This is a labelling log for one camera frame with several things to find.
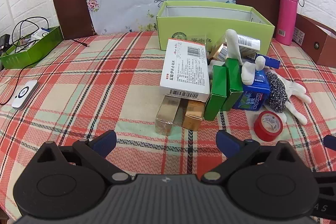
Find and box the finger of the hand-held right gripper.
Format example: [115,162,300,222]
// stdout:
[323,135,336,149]

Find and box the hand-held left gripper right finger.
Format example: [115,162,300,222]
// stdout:
[202,130,294,185]

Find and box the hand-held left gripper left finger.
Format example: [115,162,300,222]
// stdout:
[37,130,132,185]

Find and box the red tape roll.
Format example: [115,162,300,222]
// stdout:
[253,111,283,142]

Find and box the gold orange slim box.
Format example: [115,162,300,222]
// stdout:
[182,99,205,131]

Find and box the blue mint tin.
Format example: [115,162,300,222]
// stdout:
[232,70,271,111]

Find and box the green slim box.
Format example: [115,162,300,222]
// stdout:
[221,58,244,112]
[203,65,227,121]

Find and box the white glove pink cuff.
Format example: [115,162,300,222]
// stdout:
[285,80,312,125]
[225,29,268,84]

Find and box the silver gold slim box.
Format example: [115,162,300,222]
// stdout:
[155,95,181,134]

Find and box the steel wool scrubber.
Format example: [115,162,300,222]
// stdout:
[264,71,288,113]

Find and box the large white medicine box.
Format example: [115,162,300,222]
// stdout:
[160,38,210,102]

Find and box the small gold barcode box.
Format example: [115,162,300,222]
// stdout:
[212,43,231,62]

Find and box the dark blue slim box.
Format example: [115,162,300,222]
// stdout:
[256,53,280,69]

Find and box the small white barcode box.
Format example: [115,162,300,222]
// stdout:
[223,33,261,51]

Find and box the light green cardboard box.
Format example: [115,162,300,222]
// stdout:
[157,1,275,56]

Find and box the red plaid blanket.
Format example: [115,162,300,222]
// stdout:
[0,31,336,222]

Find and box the brown cardboard box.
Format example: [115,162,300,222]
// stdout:
[293,14,336,68]

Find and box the white flat device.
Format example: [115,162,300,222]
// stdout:
[11,80,40,110]

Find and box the dark green box tray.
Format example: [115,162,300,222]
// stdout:
[0,26,63,69]

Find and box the white and blue small device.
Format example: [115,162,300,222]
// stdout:
[31,28,50,41]

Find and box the pink thermos bottle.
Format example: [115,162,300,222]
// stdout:
[275,0,305,45]

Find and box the black power adapter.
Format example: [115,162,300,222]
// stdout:
[0,34,10,69]

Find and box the brown wooden headboard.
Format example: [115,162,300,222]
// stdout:
[51,0,292,41]

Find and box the black cable with plug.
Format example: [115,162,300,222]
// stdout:
[0,39,90,106]

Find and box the looped black cable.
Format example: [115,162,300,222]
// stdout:
[12,17,50,54]

